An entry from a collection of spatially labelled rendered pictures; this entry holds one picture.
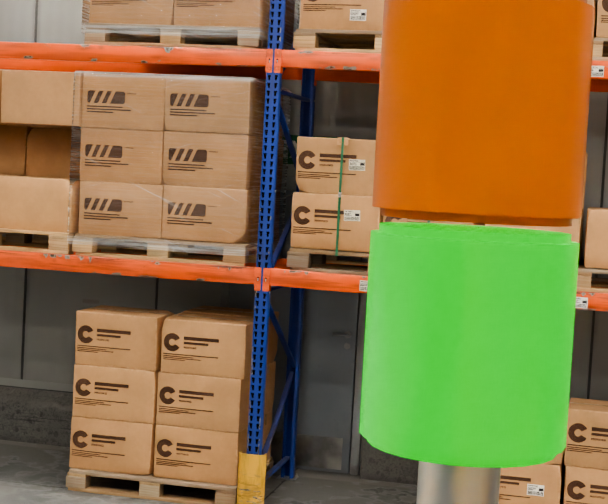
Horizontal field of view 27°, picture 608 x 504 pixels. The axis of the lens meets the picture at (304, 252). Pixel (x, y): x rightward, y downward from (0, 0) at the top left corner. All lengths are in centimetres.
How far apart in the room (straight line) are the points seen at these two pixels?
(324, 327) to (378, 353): 908
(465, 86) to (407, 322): 5
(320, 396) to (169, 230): 197
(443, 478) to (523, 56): 10
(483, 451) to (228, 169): 788
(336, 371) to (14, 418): 261
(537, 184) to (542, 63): 3
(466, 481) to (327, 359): 910
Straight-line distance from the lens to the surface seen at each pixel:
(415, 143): 29
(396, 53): 29
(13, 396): 1025
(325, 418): 948
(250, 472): 824
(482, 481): 31
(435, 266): 28
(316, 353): 941
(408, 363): 29
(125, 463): 864
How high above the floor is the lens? 222
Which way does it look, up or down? 4 degrees down
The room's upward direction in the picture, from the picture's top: 3 degrees clockwise
